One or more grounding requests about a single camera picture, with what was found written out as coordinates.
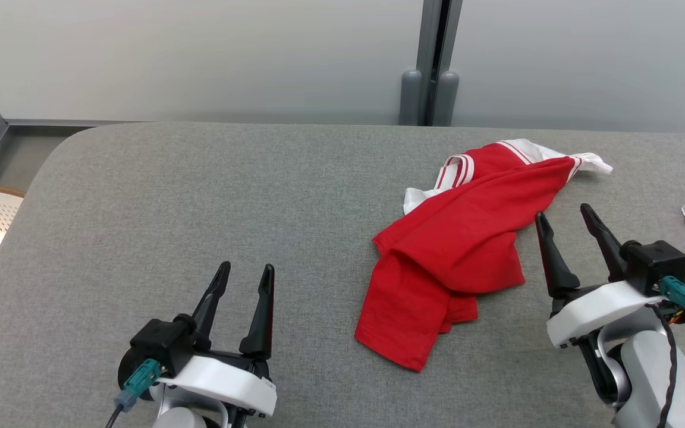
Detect red jersey shirt white sleeves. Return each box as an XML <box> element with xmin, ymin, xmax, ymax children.
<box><xmin>354</xmin><ymin>139</ymin><xmax>614</xmax><ymax>373</ymax></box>

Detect left camera teal connector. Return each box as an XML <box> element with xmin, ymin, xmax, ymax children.
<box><xmin>115</xmin><ymin>358</ymin><xmax>163</xmax><ymax>412</ymax></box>

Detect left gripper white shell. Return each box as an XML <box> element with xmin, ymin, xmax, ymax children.
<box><xmin>157</xmin><ymin>261</ymin><xmax>278</xmax><ymax>418</ymax></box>

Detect camera teal connector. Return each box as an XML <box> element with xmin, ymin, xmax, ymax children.
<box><xmin>659</xmin><ymin>275</ymin><xmax>685</xmax><ymax>322</ymax></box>
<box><xmin>115</xmin><ymin>358</ymin><xmax>163</xmax><ymax>412</ymax></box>

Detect right camera teal connector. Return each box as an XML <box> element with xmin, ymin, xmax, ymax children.
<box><xmin>659</xmin><ymin>275</ymin><xmax>685</xmax><ymax>322</ymax></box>

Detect right arm braided black cable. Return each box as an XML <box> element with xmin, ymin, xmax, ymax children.
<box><xmin>646</xmin><ymin>303</ymin><xmax>677</xmax><ymax>428</ymax></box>

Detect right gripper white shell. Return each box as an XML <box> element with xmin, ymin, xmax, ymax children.
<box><xmin>535</xmin><ymin>203</ymin><xmax>668</xmax><ymax>350</ymax></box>

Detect grey partition post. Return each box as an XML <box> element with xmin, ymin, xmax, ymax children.
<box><xmin>400</xmin><ymin>0</ymin><xmax>463</xmax><ymax>127</ymax></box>

